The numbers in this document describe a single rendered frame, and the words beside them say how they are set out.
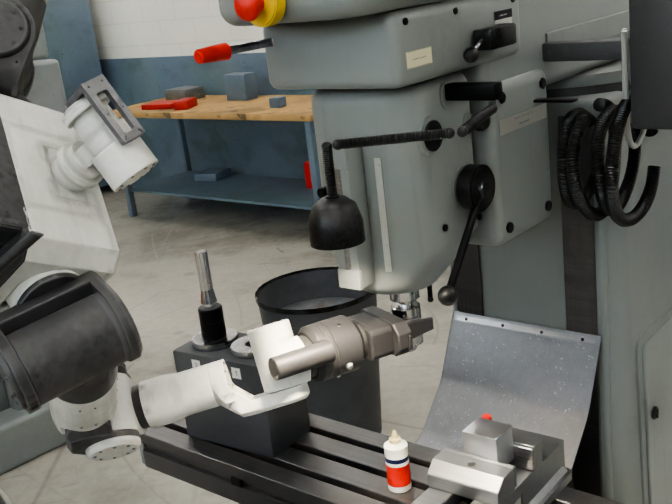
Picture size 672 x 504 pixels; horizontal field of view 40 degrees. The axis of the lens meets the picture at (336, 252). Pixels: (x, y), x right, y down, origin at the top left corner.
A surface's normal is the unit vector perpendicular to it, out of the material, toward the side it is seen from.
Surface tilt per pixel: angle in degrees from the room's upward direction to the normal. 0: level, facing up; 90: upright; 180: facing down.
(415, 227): 90
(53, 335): 45
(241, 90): 90
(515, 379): 62
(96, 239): 58
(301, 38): 90
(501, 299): 90
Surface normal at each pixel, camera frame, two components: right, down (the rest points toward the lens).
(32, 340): 0.10, -0.60
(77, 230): 0.74, -0.51
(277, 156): -0.63, 0.30
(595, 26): 0.77, 0.11
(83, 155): -0.32, 0.31
